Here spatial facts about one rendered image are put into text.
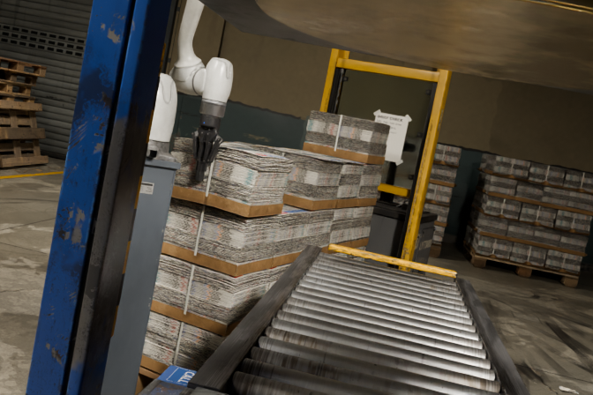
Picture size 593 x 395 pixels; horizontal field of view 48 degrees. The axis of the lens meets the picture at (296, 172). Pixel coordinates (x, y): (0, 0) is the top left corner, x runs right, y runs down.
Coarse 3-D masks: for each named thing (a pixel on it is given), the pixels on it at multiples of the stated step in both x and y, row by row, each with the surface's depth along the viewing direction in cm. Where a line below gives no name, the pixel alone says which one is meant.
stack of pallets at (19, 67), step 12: (0, 60) 802; (12, 60) 826; (0, 72) 895; (12, 72) 843; (24, 72) 856; (36, 72) 893; (0, 84) 838; (12, 84) 850; (24, 84) 874; (0, 96) 894; (12, 96) 846; (24, 96) 874
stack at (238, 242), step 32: (192, 224) 255; (224, 224) 248; (256, 224) 251; (288, 224) 278; (320, 224) 312; (224, 256) 248; (256, 256) 258; (160, 288) 260; (192, 288) 254; (224, 288) 248; (256, 288) 263; (160, 320) 261; (224, 320) 248; (160, 352) 260; (192, 352) 253
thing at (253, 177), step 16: (224, 160) 245; (240, 160) 242; (256, 160) 239; (272, 160) 246; (288, 160) 259; (224, 176) 244; (240, 176) 241; (256, 176) 240; (272, 176) 251; (288, 176) 264; (224, 192) 244; (240, 192) 241; (256, 192) 242; (272, 192) 255
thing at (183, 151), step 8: (176, 144) 253; (184, 144) 252; (192, 144) 251; (176, 152) 253; (184, 152) 251; (192, 152) 250; (176, 160) 252; (184, 160) 251; (192, 160) 250; (184, 168) 251; (192, 168) 250; (176, 176) 252; (184, 176) 250; (192, 176) 249; (176, 184) 253; (184, 184) 250; (192, 184) 249; (200, 184) 248
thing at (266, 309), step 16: (304, 256) 208; (288, 272) 180; (304, 272) 186; (272, 288) 160; (288, 288) 163; (256, 304) 144; (272, 304) 146; (256, 320) 133; (240, 336) 121; (256, 336) 123; (224, 352) 112; (240, 352) 113; (208, 368) 104; (224, 368) 105; (192, 384) 97; (208, 384) 97; (224, 384) 99
